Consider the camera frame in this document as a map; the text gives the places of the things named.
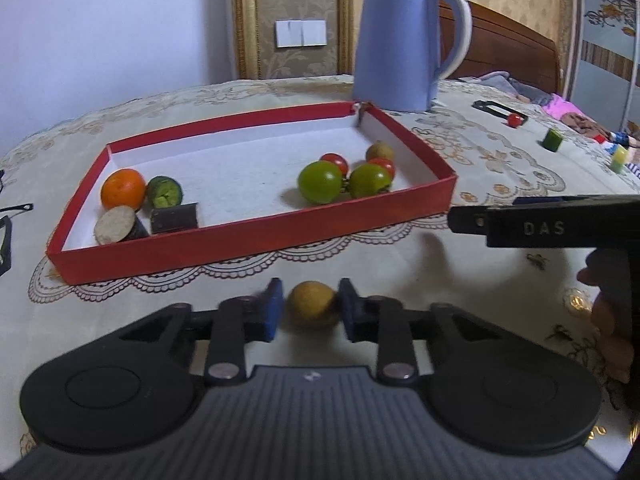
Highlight wardrobe door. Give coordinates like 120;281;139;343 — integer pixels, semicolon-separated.
564;0;639;136

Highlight red shallow cardboard box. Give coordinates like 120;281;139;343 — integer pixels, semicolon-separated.
47;102;457;285

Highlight black rectangular frame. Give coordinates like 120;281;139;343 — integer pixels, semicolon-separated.
0;216;13;275

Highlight white wall switch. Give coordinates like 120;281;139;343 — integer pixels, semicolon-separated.
274;20;328;49

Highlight red cherry tomato by frame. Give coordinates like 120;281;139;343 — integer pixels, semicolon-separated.
506;114;523;128

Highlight person's right hand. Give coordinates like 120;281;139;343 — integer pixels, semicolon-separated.
577;248;634;385

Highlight dark sugarcane piece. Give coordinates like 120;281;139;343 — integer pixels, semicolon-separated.
93;205;149;245
150;203;198;234

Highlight green cucumber chunk right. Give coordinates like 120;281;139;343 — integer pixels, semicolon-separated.
540;128;563;153

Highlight yellow green cucumber piece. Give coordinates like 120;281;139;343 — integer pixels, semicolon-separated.
608;144;627;174

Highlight dark sugarcane piece in box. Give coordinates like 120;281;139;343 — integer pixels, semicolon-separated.
93;205;149;245

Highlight orange mandarin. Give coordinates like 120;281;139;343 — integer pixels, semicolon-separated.
100;168;146;210

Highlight longan in box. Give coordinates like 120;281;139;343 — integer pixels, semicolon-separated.
366;141;395;162

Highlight gold wall panel frame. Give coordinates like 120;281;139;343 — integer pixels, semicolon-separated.
230;0;355;79

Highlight red cherry tomato in box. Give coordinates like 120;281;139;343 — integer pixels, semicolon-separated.
368;157;396;180

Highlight small black frame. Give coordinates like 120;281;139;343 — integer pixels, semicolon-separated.
472;100;528;124

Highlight brown longan fruit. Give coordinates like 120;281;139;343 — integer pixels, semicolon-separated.
286;281;338;330

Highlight red cherry tomato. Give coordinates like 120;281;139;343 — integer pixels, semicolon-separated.
368;157;396;180
320;153;349;177
506;114;523;128

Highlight green tomato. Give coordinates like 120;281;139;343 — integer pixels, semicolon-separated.
347;162;392;198
297;160;343;205

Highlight black eyeglasses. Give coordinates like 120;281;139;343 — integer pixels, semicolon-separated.
0;169;34;212

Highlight blue electric kettle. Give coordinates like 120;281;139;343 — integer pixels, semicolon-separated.
352;0;473;113

